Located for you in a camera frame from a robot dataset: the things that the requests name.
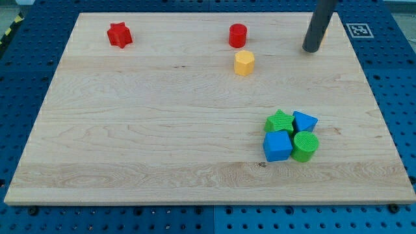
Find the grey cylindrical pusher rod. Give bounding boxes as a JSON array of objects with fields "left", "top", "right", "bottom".
[{"left": 302, "top": 0, "right": 338, "bottom": 53}]

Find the yellow hexagon block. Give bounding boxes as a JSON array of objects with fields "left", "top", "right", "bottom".
[{"left": 234, "top": 50, "right": 255, "bottom": 76}]

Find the wooden board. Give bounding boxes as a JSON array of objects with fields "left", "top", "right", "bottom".
[{"left": 5, "top": 13, "right": 415, "bottom": 206}]

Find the yellow block behind rod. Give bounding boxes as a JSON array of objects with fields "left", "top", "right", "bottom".
[{"left": 320, "top": 28, "right": 328, "bottom": 46}]

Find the white fiducial marker tag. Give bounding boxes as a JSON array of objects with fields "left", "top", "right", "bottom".
[{"left": 346, "top": 23, "right": 374, "bottom": 38}]

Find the red cylinder block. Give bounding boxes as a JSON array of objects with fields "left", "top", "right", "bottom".
[{"left": 228, "top": 23, "right": 248, "bottom": 48}]

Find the blue triangle block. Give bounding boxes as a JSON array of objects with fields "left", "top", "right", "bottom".
[{"left": 292, "top": 111, "right": 318, "bottom": 132}]

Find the green star block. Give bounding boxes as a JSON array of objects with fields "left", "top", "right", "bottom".
[{"left": 264, "top": 109, "right": 294, "bottom": 136}]

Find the green cylinder block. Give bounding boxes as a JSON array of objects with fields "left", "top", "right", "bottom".
[{"left": 291, "top": 131, "right": 319, "bottom": 163}]

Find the blue cube block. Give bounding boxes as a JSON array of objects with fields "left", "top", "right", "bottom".
[{"left": 263, "top": 131, "right": 293, "bottom": 162}]

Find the red star block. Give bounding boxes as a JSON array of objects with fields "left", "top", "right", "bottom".
[{"left": 107, "top": 22, "right": 133, "bottom": 49}]

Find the yellow black hazard tape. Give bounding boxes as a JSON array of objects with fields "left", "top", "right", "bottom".
[{"left": 1, "top": 12, "right": 24, "bottom": 47}]

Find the white object top left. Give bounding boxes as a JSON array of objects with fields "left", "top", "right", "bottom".
[{"left": 15, "top": 0, "right": 35, "bottom": 6}]

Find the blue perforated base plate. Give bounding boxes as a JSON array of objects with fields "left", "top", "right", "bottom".
[{"left": 1, "top": 0, "right": 415, "bottom": 233}]

